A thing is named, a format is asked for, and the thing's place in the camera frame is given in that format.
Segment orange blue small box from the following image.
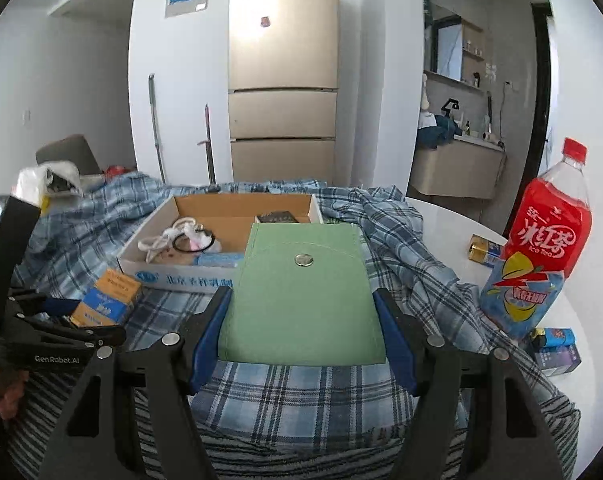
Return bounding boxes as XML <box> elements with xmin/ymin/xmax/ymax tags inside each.
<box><xmin>70</xmin><ymin>269</ymin><xmax>141</xmax><ymax>327</ymax></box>

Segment white cable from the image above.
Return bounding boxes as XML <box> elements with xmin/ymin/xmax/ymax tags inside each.
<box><xmin>136</xmin><ymin>216</ymin><xmax>205</xmax><ymax>264</ymax></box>

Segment blue tissue pack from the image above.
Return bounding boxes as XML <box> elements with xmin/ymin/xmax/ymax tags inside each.
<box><xmin>193</xmin><ymin>252</ymin><xmax>244</xmax><ymax>269</ymax></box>

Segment green felt pouch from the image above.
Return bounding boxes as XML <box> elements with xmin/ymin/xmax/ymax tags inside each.
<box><xmin>218</xmin><ymin>223</ymin><xmax>385</xmax><ymax>366</ymax></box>

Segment black Face tissue pack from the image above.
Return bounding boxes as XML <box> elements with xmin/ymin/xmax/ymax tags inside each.
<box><xmin>255</xmin><ymin>210</ymin><xmax>298</xmax><ymax>223</ymax></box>

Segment round beige case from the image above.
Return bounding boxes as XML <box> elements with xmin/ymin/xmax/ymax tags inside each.
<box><xmin>152</xmin><ymin>248</ymin><xmax>198</xmax><ymax>266</ymax></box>

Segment person's left hand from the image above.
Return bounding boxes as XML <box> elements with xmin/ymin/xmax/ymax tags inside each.
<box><xmin>0</xmin><ymin>370</ymin><xmax>29</xmax><ymax>420</ymax></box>

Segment blue purple small box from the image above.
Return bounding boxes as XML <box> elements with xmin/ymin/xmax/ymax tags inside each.
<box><xmin>529</xmin><ymin>327</ymin><xmax>581</xmax><ymax>377</ymax></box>

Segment white plastic bag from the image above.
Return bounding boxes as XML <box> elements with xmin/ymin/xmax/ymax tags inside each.
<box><xmin>11</xmin><ymin>160</ymin><xmax>84</xmax><ymax>212</ymax></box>

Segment red bag on floor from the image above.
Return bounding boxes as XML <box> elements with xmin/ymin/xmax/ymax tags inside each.
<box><xmin>104</xmin><ymin>165</ymin><xmax>134</xmax><ymax>181</ymax></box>

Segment grey chair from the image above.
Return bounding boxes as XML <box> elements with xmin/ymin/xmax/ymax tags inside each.
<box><xmin>35</xmin><ymin>134</ymin><xmax>101</xmax><ymax>176</ymax></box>

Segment cardboard box tray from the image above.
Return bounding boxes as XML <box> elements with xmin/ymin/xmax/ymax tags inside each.
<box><xmin>117</xmin><ymin>193</ymin><xmax>323</xmax><ymax>294</ymax></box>

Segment gold blue small box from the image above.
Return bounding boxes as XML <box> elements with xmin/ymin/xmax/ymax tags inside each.
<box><xmin>467</xmin><ymin>234</ymin><xmax>503</xmax><ymax>268</ymax></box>

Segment red iced tea bottle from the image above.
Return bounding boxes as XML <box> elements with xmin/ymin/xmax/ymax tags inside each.
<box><xmin>479</xmin><ymin>138</ymin><xmax>592</xmax><ymax>340</ymax></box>

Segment blue clothes on vanity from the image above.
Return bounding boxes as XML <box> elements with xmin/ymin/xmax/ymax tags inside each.
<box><xmin>416</xmin><ymin>115</ymin><xmax>462</xmax><ymax>150</ymax></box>

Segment gold three-door refrigerator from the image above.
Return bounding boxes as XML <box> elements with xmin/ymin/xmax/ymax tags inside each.
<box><xmin>228</xmin><ymin>0</ymin><xmax>338</xmax><ymax>182</ymax></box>

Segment bathroom mirror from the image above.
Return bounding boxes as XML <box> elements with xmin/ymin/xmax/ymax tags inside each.
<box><xmin>431</xmin><ymin>15</ymin><xmax>463</xmax><ymax>81</ymax></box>

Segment dark broom handle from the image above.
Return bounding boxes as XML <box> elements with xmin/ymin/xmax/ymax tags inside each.
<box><xmin>198</xmin><ymin>104</ymin><xmax>217</xmax><ymax>184</ymax></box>

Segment grey mop handle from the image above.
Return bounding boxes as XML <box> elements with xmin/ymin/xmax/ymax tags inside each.
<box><xmin>148</xmin><ymin>73</ymin><xmax>166</xmax><ymax>183</ymax></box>

